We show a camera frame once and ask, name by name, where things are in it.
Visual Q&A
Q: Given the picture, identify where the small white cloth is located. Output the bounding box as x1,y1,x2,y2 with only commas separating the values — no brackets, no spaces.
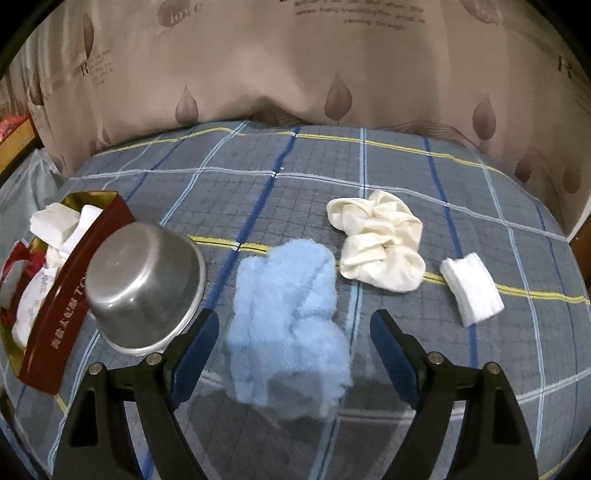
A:
440,252,505,328

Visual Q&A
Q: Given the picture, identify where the red white satin cloth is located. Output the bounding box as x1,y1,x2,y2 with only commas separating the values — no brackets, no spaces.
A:
1,241,45,327

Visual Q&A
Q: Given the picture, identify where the light blue fluffy towel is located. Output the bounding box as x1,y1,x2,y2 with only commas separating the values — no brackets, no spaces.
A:
222,239,353,420

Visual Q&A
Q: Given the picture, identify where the cream white socks bundle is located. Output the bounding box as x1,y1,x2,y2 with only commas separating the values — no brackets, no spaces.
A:
327,190,426,293

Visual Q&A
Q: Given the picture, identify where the white towel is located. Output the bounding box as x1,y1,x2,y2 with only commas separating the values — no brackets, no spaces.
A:
29,202,80,249

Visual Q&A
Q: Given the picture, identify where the red gold toffee tin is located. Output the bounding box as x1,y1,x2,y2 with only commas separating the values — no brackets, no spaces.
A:
1,191,134,395

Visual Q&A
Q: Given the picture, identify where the steel bowl upside down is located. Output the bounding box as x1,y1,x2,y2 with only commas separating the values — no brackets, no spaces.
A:
85,221,206,356

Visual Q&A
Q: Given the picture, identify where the clear plastic cover sheet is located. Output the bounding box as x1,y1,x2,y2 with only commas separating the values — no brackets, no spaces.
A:
0,148,65,263

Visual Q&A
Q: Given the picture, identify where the grey plaid bed sheet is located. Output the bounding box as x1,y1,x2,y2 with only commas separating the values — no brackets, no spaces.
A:
58,121,590,479

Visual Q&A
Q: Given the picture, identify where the red yellow cardboard box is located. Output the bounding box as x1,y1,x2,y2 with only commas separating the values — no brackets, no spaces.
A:
0,116,39,173

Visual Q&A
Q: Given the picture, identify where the beige leaf print curtain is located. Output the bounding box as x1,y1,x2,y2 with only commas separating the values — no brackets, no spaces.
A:
1,1,590,231

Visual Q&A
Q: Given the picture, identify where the wooden door frame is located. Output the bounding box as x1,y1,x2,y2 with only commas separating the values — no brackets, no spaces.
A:
570,217,591,285

